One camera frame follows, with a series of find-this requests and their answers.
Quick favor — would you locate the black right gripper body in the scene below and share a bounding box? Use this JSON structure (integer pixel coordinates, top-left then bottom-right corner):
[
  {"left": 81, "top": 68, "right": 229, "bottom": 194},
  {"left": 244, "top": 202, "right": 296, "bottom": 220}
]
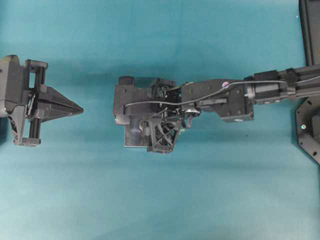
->
[{"left": 147, "top": 78, "right": 184, "bottom": 130}]

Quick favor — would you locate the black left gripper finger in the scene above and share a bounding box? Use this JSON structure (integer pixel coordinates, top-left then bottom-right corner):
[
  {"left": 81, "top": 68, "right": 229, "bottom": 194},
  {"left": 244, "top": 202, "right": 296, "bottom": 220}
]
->
[
  {"left": 34, "top": 108, "right": 84, "bottom": 122},
  {"left": 37, "top": 84, "right": 83, "bottom": 110}
]

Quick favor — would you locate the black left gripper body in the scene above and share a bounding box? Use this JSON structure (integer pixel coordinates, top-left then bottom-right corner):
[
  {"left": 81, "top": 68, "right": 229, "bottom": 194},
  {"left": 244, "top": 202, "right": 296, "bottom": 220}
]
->
[{"left": 11, "top": 59, "right": 48, "bottom": 146}]

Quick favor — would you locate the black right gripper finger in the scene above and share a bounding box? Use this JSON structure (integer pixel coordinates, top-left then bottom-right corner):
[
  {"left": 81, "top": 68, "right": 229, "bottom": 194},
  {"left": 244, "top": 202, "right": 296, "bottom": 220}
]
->
[{"left": 147, "top": 118, "right": 181, "bottom": 153}]

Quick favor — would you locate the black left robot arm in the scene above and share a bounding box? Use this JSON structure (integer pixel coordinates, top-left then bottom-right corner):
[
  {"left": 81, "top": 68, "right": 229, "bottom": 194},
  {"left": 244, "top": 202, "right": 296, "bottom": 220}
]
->
[{"left": 0, "top": 55, "right": 84, "bottom": 147}]

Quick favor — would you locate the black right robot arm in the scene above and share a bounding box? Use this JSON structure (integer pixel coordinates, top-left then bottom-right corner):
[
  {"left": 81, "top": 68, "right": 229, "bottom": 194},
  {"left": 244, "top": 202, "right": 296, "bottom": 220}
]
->
[{"left": 147, "top": 65, "right": 320, "bottom": 154}]

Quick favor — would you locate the shiny metal base plate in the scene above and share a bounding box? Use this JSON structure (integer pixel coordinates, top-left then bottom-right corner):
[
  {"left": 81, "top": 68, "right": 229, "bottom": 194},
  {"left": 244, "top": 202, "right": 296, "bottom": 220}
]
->
[{"left": 124, "top": 118, "right": 150, "bottom": 148}]

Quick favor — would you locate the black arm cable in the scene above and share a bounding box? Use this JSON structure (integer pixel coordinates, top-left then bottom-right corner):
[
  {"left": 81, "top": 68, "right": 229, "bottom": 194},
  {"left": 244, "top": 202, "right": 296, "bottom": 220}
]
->
[{"left": 122, "top": 79, "right": 288, "bottom": 116}]

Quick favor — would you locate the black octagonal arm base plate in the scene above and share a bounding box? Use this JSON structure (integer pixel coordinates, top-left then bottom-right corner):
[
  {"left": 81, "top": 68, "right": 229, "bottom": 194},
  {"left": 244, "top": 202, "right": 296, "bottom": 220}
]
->
[{"left": 294, "top": 96, "right": 320, "bottom": 165}]

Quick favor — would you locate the black aluminium frame rail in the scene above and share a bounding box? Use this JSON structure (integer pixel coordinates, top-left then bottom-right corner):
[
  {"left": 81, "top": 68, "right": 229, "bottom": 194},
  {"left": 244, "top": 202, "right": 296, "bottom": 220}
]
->
[{"left": 298, "top": 0, "right": 320, "bottom": 66}]

